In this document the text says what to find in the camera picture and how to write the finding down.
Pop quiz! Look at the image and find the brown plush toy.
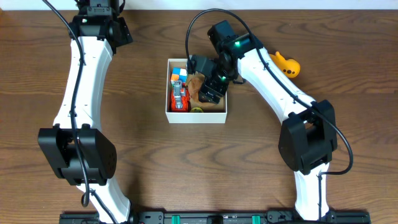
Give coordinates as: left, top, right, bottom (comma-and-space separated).
187, 72, 224, 110

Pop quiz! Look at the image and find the orange rubber animal toy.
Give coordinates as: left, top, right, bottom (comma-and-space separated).
269, 51, 301, 78

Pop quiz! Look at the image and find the red toy truck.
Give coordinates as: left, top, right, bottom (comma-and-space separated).
170, 80, 190, 113

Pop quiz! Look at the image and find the black mounting rail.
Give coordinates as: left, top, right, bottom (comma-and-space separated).
59, 210, 371, 224

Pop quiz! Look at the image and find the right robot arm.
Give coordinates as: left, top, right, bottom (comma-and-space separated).
187, 21, 336, 221

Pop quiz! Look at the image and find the white cardboard box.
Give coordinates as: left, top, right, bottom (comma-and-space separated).
165, 58, 228, 124

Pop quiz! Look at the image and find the multicolour puzzle cube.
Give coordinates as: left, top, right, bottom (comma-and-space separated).
170, 67, 187, 85

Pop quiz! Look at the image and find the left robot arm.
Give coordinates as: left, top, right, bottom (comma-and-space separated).
38, 0, 137, 223

